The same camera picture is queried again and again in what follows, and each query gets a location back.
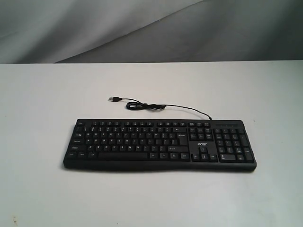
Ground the black acer keyboard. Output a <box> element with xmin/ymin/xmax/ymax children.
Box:
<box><xmin>63</xmin><ymin>119</ymin><xmax>257</xmax><ymax>172</ymax></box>

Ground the grey backdrop cloth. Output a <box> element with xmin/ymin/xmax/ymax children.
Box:
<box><xmin>0</xmin><ymin>0</ymin><xmax>303</xmax><ymax>63</ymax></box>

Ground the black USB cable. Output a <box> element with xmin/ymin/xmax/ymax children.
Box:
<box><xmin>108</xmin><ymin>96</ymin><xmax>213</xmax><ymax>121</ymax></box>

